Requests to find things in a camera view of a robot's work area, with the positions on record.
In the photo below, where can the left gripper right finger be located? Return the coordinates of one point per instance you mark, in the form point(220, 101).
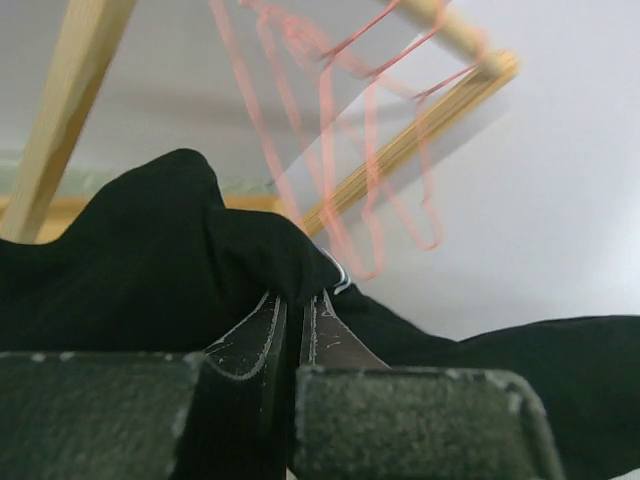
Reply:
point(327, 342)

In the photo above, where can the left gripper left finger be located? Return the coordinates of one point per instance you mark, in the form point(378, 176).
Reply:
point(236, 426)

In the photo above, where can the black t shirt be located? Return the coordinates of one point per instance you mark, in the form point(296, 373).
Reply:
point(157, 262)

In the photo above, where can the wooden clothes rack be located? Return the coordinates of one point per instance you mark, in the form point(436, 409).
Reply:
point(89, 38)

